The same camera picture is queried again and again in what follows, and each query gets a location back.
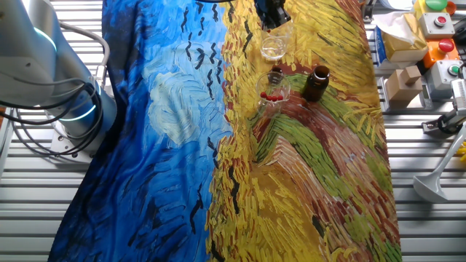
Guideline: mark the clear beaker with liquid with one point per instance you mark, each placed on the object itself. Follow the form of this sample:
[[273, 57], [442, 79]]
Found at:
[[273, 51]]

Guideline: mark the small wooden block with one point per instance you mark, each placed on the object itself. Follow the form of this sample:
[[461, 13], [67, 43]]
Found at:
[[411, 74]]

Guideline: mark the yellow box green button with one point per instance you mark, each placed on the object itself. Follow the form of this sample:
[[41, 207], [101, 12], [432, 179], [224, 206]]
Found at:
[[435, 3]]

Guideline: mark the small cardboard box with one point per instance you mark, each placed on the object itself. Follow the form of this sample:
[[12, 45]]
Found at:
[[398, 91]]

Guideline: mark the yellow plastic object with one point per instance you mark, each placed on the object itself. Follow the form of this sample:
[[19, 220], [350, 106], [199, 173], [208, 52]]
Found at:
[[462, 153]]

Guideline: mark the black bottle cap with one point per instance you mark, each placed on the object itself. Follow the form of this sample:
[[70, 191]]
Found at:
[[277, 68]]

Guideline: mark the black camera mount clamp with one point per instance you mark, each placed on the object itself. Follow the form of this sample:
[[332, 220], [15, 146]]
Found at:
[[444, 124]]

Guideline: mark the brown glass bottle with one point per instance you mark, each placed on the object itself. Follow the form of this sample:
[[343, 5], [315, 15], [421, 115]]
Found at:
[[316, 87]]

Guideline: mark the silver depth camera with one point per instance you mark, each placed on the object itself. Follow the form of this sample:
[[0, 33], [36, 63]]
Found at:
[[459, 94]]

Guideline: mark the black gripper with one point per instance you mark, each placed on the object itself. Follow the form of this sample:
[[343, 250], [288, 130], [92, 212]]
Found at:
[[269, 3]]

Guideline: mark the painted wheatfield print cloth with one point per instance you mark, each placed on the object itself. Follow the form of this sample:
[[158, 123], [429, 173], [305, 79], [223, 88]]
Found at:
[[164, 145]]

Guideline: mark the clear dropper beaker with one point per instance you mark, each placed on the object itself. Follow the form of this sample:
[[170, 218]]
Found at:
[[273, 109]]

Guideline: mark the grey box green button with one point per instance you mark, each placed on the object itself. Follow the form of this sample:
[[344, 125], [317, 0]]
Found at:
[[446, 74]]

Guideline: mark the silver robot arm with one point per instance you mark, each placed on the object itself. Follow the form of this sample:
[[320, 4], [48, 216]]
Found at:
[[36, 54]]

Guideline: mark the tissue paper pack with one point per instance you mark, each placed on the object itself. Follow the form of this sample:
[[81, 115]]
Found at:
[[400, 40]]

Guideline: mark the orange round knob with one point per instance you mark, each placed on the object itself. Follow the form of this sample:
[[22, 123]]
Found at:
[[451, 7]]

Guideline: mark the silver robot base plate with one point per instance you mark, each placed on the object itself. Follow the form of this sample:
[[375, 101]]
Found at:
[[73, 149]]

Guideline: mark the white paper sheet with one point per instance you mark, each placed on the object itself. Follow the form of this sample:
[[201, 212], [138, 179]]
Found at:
[[397, 3]]

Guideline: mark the grey box red button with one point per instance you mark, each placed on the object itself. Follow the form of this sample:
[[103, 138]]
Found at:
[[437, 25]]

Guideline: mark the orange box red button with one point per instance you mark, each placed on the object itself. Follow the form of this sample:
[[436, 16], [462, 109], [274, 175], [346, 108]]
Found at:
[[442, 51]]

